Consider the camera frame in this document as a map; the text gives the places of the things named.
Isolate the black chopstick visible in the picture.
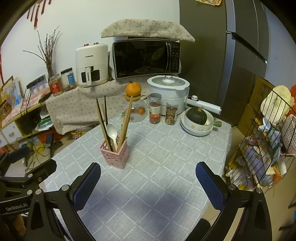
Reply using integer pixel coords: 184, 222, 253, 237
96, 98, 114, 152
104, 95, 110, 127

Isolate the person's left hand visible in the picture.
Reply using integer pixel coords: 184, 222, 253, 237
13, 214, 26, 236

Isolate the light wooden chopstick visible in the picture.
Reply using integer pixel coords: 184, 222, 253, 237
118, 98, 133, 152
120, 95, 134, 151
117, 109, 130, 152

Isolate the purple package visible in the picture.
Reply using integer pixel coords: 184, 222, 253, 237
245, 146, 266, 176

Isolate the printed wooden chopstick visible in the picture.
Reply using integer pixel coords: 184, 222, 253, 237
117, 111, 126, 151

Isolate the pink quilted bag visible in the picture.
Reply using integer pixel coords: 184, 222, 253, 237
280, 115, 296, 154

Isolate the black wire rack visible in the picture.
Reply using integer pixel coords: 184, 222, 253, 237
225, 87, 296, 188

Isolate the floral cabinet cloth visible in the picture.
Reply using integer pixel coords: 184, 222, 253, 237
46, 79, 151, 135

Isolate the yellow cartoon box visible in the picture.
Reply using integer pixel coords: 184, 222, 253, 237
70, 130, 93, 139

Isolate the pink patterned mat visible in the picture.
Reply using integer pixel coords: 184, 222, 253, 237
21, 90, 52, 108

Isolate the orange fruit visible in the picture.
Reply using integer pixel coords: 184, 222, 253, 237
125, 82, 142, 96

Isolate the cardboard box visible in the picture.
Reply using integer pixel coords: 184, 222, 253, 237
236, 103, 259, 135
250, 76, 275, 109

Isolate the green white package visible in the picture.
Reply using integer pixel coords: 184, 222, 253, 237
36, 116, 52, 130

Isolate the dark brown chopstick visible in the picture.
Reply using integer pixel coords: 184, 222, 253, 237
100, 103, 111, 139

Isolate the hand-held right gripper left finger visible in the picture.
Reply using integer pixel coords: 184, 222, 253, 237
24, 162, 102, 241

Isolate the grey checked tablecloth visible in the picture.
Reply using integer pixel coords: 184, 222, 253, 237
43, 115, 233, 241

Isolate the red label jar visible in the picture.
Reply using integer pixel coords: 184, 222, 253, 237
48, 74, 63, 96

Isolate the black box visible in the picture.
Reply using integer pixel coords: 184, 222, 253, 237
16, 111, 38, 135

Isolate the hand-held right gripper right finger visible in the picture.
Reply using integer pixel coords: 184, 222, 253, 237
195, 161, 272, 241

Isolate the glass jar with cork lid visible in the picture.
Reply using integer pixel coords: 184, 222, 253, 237
122, 95, 149, 122

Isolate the dried slices jar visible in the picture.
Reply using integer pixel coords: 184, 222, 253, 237
165, 101, 178, 126

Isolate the white plastic spoon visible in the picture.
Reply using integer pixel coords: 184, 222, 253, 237
106, 123, 118, 152

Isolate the dried branches bundle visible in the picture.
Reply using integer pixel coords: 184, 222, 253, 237
23, 25, 62, 80

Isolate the red plastic bag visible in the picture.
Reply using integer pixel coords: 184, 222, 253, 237
285, 85, 296, 116

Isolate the dark green squash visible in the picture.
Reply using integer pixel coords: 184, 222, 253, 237
186, 106, 208, 126

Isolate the grey refrigerator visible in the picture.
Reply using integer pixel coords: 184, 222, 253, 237
179, 0, 271, 127

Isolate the black microwave oven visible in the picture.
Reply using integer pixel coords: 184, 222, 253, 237
112, 39, 181, 80

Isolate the napa cabbage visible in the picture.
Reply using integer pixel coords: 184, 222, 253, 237
260, 85, 292, 114

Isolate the wooden shelf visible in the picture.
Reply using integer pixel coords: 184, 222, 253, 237
0, 100, 51, 149

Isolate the red berry jar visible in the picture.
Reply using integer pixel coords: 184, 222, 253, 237
149, 93, 162, 124

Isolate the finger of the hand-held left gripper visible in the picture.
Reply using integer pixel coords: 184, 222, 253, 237
21, 159, 57, 186
0, 146, 30, 178

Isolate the black power strip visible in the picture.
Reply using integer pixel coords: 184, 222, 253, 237
26, 75, 47, 90

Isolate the white air fryer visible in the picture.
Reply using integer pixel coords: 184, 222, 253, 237
75, 42, 109, 87

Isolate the pink perforated utensil basket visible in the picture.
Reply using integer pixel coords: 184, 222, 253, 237
99, 136, 129, 169

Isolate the colourful framed painting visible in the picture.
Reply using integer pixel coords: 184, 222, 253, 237
0, 76, 22, 109

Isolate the blue label jar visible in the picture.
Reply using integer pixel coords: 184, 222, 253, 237
60, 68, 77, 92

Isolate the floral microwave cover cloth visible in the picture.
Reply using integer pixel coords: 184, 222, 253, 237
100, 19, 195, 42

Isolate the red hanging ornament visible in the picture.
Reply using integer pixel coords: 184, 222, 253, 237
26, 0, 52, 29

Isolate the white electric cooking pot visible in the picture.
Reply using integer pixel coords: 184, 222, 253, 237
147, 75, 221, 116

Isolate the white bowl green handle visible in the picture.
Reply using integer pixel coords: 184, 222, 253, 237
183, 108, 222, 131

